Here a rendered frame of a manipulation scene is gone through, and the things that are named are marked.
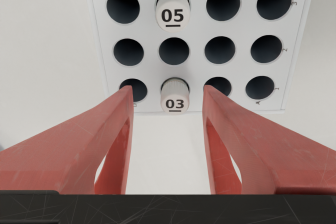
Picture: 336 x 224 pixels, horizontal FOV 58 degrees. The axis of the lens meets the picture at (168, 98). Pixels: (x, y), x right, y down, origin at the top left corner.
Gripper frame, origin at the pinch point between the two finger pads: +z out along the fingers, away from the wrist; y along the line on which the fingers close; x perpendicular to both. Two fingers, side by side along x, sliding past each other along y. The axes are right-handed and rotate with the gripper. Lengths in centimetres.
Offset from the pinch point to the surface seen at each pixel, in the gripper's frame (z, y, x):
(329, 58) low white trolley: 5.1, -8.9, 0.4
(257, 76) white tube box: 3.3, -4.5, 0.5
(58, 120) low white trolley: 5.4, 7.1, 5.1
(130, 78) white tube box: 3.5, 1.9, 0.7
